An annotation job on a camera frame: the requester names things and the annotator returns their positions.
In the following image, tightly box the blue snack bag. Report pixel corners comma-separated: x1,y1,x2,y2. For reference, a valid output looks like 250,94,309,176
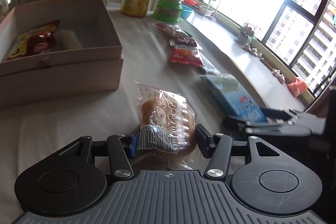
200,74,267,122

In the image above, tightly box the clear bread snack pack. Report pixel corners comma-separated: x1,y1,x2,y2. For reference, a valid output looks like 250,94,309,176
135,82,197,170

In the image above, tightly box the red yellow snack bag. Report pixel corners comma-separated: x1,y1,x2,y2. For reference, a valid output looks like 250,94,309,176
3,20,60,61

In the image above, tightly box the small potted plant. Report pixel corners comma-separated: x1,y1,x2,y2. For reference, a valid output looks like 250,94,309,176
235,23,255,46

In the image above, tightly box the red white snack packet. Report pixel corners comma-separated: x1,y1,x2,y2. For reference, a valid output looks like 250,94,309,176
169,45,203,67

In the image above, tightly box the pink cardboard gift box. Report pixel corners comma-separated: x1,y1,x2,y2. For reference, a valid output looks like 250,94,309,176
1,0,123,109

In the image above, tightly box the pale wafer snack pack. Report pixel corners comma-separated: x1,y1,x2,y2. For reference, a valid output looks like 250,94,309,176
55,30,83,50

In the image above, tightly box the dark red snack packet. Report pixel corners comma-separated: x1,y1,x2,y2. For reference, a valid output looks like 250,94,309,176
155,22,202,50

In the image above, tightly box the red white round snack pack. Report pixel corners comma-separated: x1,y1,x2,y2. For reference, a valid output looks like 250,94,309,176
27,32,56,56

